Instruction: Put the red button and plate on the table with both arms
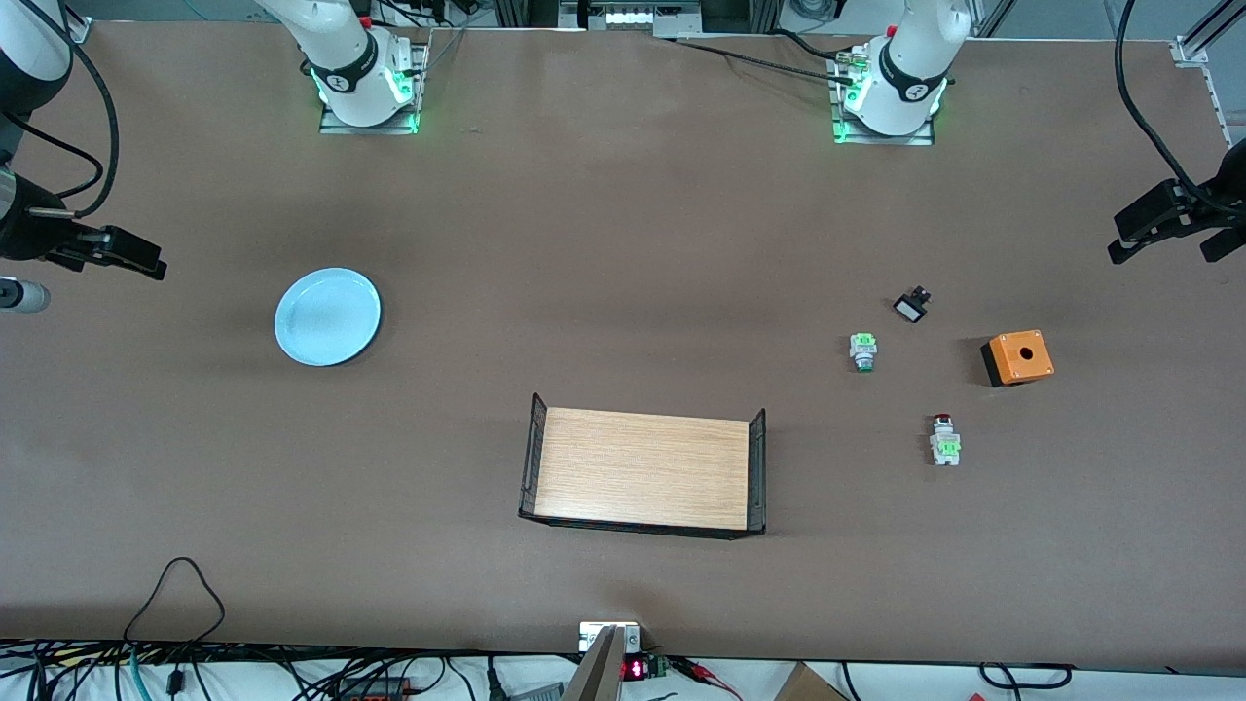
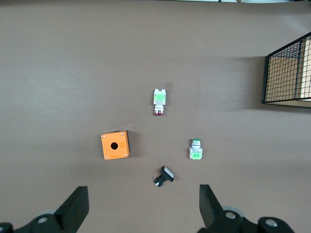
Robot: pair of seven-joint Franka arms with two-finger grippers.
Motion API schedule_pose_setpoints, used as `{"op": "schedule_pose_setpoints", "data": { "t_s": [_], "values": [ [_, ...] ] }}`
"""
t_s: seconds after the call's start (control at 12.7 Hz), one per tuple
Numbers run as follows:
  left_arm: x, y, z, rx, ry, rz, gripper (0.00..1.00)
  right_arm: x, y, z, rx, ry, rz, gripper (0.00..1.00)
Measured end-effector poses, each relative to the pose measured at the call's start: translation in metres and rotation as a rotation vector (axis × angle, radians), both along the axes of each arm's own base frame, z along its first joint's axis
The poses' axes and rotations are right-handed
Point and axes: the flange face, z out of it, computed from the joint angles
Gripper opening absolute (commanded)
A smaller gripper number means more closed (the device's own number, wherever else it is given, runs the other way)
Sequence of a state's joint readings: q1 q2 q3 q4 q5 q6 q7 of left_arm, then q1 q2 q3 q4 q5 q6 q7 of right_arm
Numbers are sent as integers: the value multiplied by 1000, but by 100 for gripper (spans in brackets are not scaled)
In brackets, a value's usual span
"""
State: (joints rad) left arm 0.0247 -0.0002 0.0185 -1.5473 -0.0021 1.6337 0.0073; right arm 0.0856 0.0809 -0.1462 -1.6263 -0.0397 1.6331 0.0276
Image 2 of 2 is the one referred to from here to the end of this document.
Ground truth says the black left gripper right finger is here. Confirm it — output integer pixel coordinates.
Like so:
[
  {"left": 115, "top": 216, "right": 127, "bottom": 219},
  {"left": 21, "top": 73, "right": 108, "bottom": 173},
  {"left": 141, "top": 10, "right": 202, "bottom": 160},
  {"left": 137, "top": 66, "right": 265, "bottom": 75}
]
[{"left": 197, "top": 184, "right": 295, "bottom": 233}]

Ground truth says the green push button switch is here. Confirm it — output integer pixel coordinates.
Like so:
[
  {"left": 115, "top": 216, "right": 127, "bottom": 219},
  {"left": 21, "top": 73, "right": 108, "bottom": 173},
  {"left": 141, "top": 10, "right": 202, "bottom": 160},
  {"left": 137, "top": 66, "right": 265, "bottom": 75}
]
[{"left": 189, "top": 138, "right": 204, "bottom": 160}]

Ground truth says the wooden shelf with wire sides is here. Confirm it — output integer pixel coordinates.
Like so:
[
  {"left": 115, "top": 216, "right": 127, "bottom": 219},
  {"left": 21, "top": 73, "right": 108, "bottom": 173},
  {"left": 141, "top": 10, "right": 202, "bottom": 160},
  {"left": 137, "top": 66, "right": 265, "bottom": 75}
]
[{"left": 261, "top": 31, "right": 311, "bottom": 108}]

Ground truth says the black square white-faced push button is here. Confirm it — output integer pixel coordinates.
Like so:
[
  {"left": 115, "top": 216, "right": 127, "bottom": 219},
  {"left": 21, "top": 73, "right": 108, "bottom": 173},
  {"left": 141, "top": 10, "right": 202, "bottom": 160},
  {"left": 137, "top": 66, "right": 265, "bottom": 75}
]
[{"left": 152, "top": 166, "right": 175, "bottom": 188}]

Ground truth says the orange button enclosure box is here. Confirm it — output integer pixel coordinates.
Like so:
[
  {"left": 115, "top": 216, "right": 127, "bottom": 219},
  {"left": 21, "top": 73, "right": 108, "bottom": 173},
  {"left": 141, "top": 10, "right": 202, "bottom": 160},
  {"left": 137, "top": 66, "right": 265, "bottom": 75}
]
[{"left": 101, "top": 130, "right": 131, "bottom": 160}]

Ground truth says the red push button switch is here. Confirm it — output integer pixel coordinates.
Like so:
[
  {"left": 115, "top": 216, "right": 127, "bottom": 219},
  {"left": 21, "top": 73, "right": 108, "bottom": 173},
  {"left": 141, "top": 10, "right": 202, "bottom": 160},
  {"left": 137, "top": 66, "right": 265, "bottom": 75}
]
[{"left": 153, "top": 88, "right": 167, "bottom": 117}]

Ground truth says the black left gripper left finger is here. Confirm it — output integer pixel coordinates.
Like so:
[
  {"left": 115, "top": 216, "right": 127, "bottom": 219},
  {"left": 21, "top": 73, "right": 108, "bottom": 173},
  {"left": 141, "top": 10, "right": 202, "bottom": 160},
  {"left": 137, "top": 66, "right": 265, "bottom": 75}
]
[{"left": 0, "top": 186, "right": 89, "bottom": 233}]

